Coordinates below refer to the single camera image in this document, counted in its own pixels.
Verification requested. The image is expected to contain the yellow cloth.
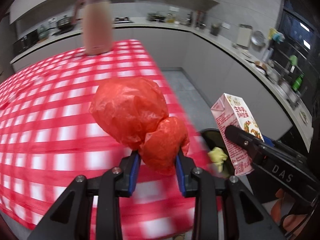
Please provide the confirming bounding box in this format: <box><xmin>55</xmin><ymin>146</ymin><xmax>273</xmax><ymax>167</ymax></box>
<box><xmin>207</xmin><ymin>147</ymin><xmax>228</xmax><ymax>173</ymax></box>

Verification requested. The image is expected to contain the red plastic bag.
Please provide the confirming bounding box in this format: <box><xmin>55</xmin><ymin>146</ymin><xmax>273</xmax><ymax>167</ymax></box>
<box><xmin>89</xmin><ymin>77</ymin><xmax>190</xmax><ymax>176</ymax></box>

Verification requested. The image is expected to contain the red checkered tablecloth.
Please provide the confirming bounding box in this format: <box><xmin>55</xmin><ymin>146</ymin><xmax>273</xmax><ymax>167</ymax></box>
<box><xmin>1</xmin><ymin>40</ymin><xmax>210</xmax><ymax>239</ymax></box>

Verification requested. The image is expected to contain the round metal steamer tray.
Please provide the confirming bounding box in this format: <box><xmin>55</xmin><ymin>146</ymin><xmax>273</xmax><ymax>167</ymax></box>
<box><xmin>251</xmin><ymin>30</ymin><xmax>265</xmax><ymax>47</ymax></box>

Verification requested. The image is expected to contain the white cutting board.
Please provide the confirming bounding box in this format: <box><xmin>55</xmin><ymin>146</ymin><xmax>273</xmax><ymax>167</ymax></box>
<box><xmin>236</xmin><ymin>24</ymin><xmax>253</xmax><ymax>48</ymax></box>

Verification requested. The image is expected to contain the dark utensil holder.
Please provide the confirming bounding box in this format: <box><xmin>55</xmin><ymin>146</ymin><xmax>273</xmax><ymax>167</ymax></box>
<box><xmin>210</xmin><ymin>23</ymin><xmax>221</xmax><ymax>36</ymax></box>

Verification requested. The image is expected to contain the black microwave oven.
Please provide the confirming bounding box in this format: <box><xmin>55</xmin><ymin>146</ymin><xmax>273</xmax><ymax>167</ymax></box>
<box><xmin>13</xmin><ymin>30</ymin><xmax>39</xmax><ymax>56</ymax></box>

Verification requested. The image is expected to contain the green ceramic vase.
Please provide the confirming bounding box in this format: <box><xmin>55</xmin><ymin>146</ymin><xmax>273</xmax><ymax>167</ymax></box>
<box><xmin>37</xmin><ymin>25</ymin><xmax>49</xmax><ymax>41</ymax></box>

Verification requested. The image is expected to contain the pink thermos jug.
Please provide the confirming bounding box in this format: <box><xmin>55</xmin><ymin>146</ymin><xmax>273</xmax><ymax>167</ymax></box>
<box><xmin>72</xmin><ymin>0</ymin><xmax>113</xmax><ymax>55</ymax></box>

